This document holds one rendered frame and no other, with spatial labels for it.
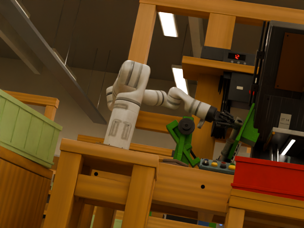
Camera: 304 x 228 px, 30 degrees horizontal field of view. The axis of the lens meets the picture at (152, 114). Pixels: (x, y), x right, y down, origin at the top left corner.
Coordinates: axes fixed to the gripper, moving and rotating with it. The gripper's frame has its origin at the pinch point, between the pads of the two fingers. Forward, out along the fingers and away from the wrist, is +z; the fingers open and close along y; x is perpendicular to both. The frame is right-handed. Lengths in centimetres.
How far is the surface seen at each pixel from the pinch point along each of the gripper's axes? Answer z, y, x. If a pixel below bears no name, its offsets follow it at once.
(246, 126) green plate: 4.7, -7.5, -6.0
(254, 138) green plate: 9.9, -10.0, -3.6
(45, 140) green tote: -61, -68, -2
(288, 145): 23.9, -11.8, -8.1
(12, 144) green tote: -64, -88, -11
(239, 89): -6.4, 26.8, -3.5
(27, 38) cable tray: -333, 426, 260
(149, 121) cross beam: -43, 20, 31
